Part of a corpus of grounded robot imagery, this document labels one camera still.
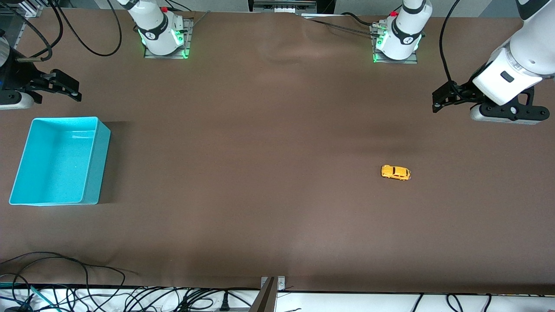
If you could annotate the brown table cover sheet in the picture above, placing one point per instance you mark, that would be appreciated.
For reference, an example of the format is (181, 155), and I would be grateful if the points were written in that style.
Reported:
(277, 173)

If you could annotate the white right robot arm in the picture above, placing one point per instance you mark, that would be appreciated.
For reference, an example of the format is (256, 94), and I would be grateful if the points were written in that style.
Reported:
(154, 26)

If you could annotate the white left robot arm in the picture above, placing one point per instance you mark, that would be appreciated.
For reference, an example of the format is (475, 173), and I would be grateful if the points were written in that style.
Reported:
(527, 56)

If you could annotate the grey power strip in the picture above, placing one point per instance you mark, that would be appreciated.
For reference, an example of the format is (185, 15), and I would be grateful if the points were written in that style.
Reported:
(284, 6)

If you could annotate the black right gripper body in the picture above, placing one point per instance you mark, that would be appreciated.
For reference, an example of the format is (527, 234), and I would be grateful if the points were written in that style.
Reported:
(21, 76)

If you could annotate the yellow beetle toy car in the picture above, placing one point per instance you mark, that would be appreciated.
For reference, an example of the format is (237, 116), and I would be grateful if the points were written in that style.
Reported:
(395, 172)

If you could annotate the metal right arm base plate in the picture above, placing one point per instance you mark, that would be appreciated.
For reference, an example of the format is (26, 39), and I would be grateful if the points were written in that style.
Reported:
(169, 56)

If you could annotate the black power plug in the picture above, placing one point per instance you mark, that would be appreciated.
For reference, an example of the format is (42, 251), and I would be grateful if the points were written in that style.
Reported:
(224, 302)

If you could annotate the small metal mounting bracket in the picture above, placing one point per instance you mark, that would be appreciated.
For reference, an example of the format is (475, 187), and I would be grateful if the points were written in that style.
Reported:
(281, 284)

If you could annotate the turquoise plastic bin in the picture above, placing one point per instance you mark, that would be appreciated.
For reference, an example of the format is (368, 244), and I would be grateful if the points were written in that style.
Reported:
(56, 164)

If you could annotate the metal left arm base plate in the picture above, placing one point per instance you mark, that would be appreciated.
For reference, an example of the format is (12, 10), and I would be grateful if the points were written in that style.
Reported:
(396, 62)

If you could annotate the grey metal camera post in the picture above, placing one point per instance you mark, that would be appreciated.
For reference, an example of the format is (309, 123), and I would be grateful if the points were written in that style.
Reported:
(264, 301)

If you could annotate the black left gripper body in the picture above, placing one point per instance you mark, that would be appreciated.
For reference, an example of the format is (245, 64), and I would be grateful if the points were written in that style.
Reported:
(462, 92)

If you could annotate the aluminium frame rail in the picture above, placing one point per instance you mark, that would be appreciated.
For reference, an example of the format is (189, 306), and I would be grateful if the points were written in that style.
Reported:
(32, 11)

